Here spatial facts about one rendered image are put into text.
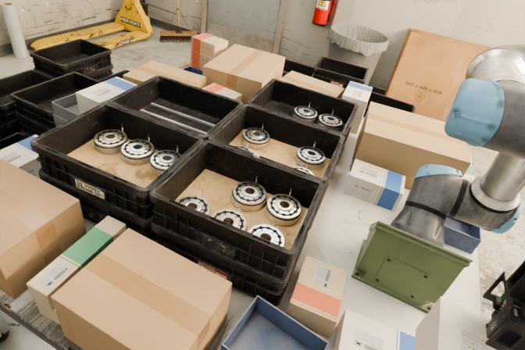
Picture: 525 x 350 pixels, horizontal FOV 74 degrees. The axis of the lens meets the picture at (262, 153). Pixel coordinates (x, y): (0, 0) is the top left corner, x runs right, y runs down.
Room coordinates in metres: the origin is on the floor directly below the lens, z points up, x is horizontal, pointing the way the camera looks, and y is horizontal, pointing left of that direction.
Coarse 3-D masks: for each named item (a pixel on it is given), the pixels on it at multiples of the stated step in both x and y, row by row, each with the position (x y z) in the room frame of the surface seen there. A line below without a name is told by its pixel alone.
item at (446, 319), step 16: (448, 304) 0.31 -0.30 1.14; (432, 320) 0.30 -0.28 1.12; (448, 320) 0.29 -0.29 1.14; (464, 320) 0.29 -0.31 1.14; (480, 320) 0.30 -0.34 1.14; (416, 336) 0.31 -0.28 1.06; (432, 336) 0.27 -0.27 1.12; (448, 336) 0.27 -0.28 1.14; (464, 336) 0.27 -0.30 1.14; (480, 336) 0.27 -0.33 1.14
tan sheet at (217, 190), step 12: (204, 180) 0.84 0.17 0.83; (216, 180) 0.85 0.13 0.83; (228, 180) 0.86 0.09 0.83; (192, 192) 0.78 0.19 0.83; (204, 192) 0.78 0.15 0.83; (216, 192) 0.79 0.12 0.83; (228, 192) 0.80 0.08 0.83; (216, 204) 0.75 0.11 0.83; (228, 204) 0.75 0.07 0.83; (252, 216) 0.72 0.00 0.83; (264, 216) 0.73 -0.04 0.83; (300, 216) 0.75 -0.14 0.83; (288, 228) 0.70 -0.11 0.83; (288, 240) 0.66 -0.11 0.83
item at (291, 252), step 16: (208, 144) 0.90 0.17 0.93; (256, 160) 0.86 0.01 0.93; (304, 176) 0.82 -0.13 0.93; (320, 192) 0.76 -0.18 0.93; (176, 208) 0.61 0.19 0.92; (208, 224) 0.59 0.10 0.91; (224, 224) 0.58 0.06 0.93; (304, 224) 0.63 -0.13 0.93; (240, 240) 0.56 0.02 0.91; (256, 240) 0.55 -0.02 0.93; (288, 256) 0.53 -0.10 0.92
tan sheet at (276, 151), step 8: (240, 136) 1.13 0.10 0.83; (232, 144) 1.07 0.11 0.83; (240, 144) 1.07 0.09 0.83; (272, 144) 1.11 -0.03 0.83; (280, 144) 1.12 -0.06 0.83; (256, 152) 1.04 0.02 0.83; (264, 152) 1.05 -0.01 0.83; (272, 152) 1.06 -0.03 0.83; (280, 152) 1.07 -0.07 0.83; (288, 152) 1.07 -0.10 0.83; (296, 152) 1.08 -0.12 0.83; (280, 160) 1.02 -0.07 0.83; (288, 160) 1.03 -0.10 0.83; (328, 160) 1.07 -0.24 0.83; (320, 168) 1.01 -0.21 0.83; (320, 176) 0.97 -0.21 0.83
